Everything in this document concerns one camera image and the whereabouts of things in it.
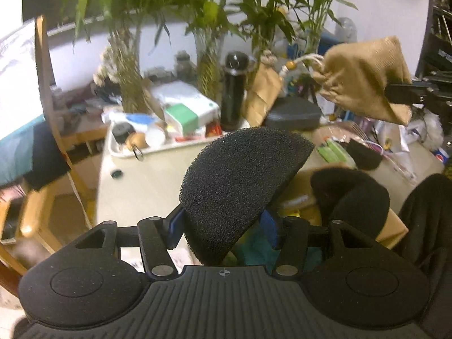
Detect white box with green label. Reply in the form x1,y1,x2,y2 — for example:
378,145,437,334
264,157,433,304
151,80,220,128

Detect bamboo plant in glass vase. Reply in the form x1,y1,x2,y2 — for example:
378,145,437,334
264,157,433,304
247,0,375,59
62,0,177,114
169,0,255,104

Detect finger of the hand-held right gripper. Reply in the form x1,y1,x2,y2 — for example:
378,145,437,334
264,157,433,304
384,82,431,105

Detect black round jar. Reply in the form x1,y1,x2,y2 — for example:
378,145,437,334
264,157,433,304
112,122,134,146

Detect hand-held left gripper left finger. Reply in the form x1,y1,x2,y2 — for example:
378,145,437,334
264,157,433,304
75,208,185,281

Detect pink wicker plate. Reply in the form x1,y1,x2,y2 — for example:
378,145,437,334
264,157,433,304
312,124,391,171

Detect dried white flowers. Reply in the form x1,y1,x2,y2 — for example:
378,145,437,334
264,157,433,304
93,47,123,87

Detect teal cloth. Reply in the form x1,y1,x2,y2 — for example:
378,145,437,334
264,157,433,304
0,116,48,186

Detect brown paper bag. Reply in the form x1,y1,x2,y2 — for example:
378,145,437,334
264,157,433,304
243,50,286,128

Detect white plastic tray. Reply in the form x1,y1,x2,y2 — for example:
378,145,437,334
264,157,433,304
107,119,228,158

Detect white cup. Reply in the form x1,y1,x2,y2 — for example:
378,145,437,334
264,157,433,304
145,126,167,148

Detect tan drawstring pouch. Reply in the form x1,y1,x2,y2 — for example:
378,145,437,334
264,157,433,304
280,36,413,125

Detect black round cushion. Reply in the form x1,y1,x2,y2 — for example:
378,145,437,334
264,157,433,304
310,168,391,242

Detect green and white box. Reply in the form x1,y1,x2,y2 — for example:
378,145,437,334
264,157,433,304
163,102,199,135

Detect dark cloth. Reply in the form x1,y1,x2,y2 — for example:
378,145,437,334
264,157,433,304
24,123,72,192

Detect tan wooden keychain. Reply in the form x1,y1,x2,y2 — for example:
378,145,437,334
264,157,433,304
125,132,148,149

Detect black thermos bottle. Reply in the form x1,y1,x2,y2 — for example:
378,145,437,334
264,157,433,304
220,52,250,132

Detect grey zip case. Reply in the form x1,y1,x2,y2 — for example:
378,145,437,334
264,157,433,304
265,96,323,131

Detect black soft pouch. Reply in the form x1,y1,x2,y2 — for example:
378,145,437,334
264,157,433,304
347,138,385,171

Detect wooden chair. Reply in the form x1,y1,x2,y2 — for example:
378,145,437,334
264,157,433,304
0,15,97,279

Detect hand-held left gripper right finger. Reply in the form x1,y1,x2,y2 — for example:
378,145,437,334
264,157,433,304
260,209,368,279

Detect black foam pad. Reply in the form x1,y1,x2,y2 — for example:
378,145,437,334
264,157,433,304
179,126,316,266

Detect white spray bottle blue label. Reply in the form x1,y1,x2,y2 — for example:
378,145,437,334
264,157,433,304
102,110,157,128

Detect green snack packet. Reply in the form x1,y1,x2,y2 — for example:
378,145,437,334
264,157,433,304
317,140,338,164
327,139,350,163

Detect cardboard box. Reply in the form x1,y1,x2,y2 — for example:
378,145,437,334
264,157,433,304
281,169,409,251

